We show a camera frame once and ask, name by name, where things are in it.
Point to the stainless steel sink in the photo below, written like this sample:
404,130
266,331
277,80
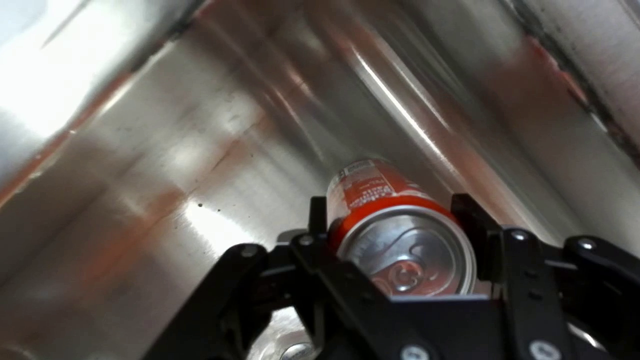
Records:
200,166

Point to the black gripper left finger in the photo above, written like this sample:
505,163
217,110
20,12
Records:
293,287

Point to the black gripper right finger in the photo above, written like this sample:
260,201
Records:
533,293

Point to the red soda can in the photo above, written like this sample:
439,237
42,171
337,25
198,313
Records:
393,226

